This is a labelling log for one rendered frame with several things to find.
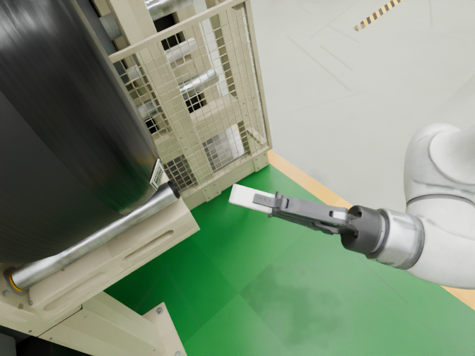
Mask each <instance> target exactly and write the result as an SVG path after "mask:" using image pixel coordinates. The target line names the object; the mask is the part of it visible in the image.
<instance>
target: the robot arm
mask: <svg viewBox="0 0 475 356"><path fill-rule="evenodd" d="M280 193H281V192H280V191H277V192H276V195H273V194H269V193H266V192H263V191H259V190H256V189H251V188H248V187H246V186H241V185H238V184H234V185H233V188H232V191H231V194H230V198H229V203H232V204H235V205H238V206H243V207H246V208H250V209H253V210H258V211H261V212H263V213H268V218H271V217H277V218H280V219H283V220H287V221H289V222H292V223H296V224H299V225H302V226H305V227H308V228H310V229H312V230H314V231H318V230H320V231H322V232H323V233H325V234H328V235H333V234H337V235H340V236H341V243H342V245H343V247H344V248H345V249H347V250H350V251H354V252H357V253H360V254H365V256H366V258H367V259H368V260H373V261H377V262H378V263H382V264H384V265H387V266H391V267H393V268H397V269H402V270H404V271H406V272H408V273H410V274H412V275H413V276H415V277H417V278H420V279H421V280H425V281H427V282H430V283H434V284H437V285H442V286H446V287H453V288H457V289H463V290H475V123H473V124H471V125H469V126H468V127H466V128H465V129H462V130H461V129H459V128H458V127H456V126H454V125H452V124H448V123H435V124H430V125H427V126H424V127H423V128H421V129H419V130H418V131H417V132H416V133H415V134H414V136H413V137H412V139H411V140H410V142H409V145H408V147H407V149H406V154H405V159H404V195H405V198H406V213H401V212H399V211H395V210H391V209H388V208H378V209H377V210H375V209H372V208H368V207H365V206H360V205H354V206H352V207H351V208H350V209H349V210H348V209H347V208H345V207H338V206H330V205H327V204H323V203H317V202H314V201H308V200H304V199H301V198H295V197H291V196H287V195H281V197H280Z"/></svg>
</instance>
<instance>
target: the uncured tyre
mask: <svg viewBox="0 0 475 356"><path fill-rule="evenodd" d="M158 159H160V155H159V153H158V149H157V148H156V144H155V141H154V140H153V137H152V135H151V132H150V131H149V129H148V127H147V125H146V123H145V121H144V120H143V117H142V116H141V114H140V112H139V110H138V108H137V107H136V105H135V103H134V101H133V100H132V98H131V95H130V94H129V92H128V90H127V88H126V87H125V85H124V83H123V82H122V79H121V78H120V76H119V74H118V73H117V71H116V69H115V67H114V66H113V64H112V62H111V61H110V58H109V57H108V55H107V53H106V51H105V50H104V48H103V46H102V45H101V43H100V41H99V39H98V37H97V36H96V34H95V32H94V31H93V29H92V27H91V26H90V23H89V22H88V20H87V19H86V17H85V15H84V14H83V12H82V10H81V8H80V6H79V5H78V3H77V2H76V0H0V263H9V264H22V263H31V262H33V261H38V260H41V259H45V258H48V257H51V256H55V255H57V254H59V253H61V252H63V251H64V250H66V249H68V248H69V247H71V246H73V245H75V244H76V243H78V242H80V241H81V240H83V239H85V238H86V237H88V236H90V235H92V234H93V233H95V232H97V231H98V230H101V229H102V228H104V227H105V226H107V225H109V224H110V223H113V222H114V221H116V220H118V219H119V218H121V217H122V216H124V215H126V214H127V213H130V212H131V211H133V210H135V209H136V208H138V207H139V206H142V205H143V204H144V203H145V202H147V200H148V199H149V198H150V197H152V195H154V193H155V192H156V190H155V189H154V188H153V187H152V185H151V184H150V181H151V177H152V175H153V171H154V169H155V166H156V163H157V161H158ZM160 161H161V163H162V160H161V159H160ZM162 165H163V163H162Z"/></svg>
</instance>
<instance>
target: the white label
mask: <svg viewBox="0 0 475 356"><path fill-rule="evenodd" d="M163 172H164V167H163V165H162V163H161V161H160V159H158V161H157V163H156V166H155V169H154V171H153V175H152V177H151V181H150V184H151V185H152V187H153V188H154V189H155V190H156V191H157V190H158V187H159V184H160V181H161V178H162V176H163Z"/></svg>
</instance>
